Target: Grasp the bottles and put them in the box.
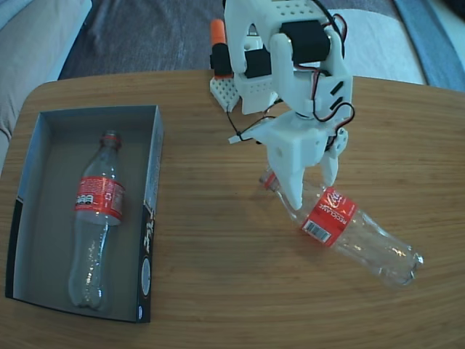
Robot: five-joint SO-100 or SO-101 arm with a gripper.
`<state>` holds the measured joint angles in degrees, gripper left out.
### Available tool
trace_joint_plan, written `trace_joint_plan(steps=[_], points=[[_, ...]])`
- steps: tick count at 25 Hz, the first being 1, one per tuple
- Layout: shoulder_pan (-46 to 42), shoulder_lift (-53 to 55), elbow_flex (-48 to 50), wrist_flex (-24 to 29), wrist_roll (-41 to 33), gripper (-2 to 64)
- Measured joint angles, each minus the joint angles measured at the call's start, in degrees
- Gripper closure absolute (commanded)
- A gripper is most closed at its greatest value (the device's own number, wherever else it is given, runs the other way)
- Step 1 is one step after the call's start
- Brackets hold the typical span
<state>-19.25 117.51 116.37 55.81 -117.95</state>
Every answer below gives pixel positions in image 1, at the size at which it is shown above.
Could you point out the grey cardboard box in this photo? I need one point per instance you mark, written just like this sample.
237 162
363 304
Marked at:
43 181

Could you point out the white camera plate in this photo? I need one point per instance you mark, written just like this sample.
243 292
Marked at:
259 131

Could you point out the beige sofa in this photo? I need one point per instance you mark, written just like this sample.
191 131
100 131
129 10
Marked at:
29 54

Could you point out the blue grey fabric strip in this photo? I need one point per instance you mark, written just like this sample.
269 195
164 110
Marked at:
436 47

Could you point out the clear bottle barcode label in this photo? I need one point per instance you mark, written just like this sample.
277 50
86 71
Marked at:
328 218

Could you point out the white cushion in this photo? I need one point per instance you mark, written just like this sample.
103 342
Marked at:
381 47

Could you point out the dark grey textured rug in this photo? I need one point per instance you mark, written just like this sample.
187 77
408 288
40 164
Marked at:
145 36

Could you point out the clear bottle nutrition icons label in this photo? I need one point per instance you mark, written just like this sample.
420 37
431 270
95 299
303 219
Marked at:
100 196

